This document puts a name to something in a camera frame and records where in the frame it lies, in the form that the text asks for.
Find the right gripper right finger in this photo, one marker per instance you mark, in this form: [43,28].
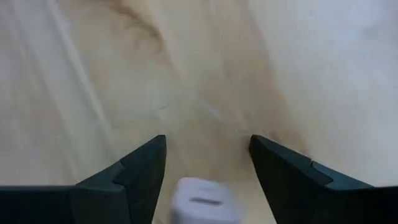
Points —
[304,193]

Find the white pink USB charger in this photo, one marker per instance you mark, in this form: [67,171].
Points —
[202,211]

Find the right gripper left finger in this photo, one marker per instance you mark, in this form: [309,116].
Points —
[124,193]

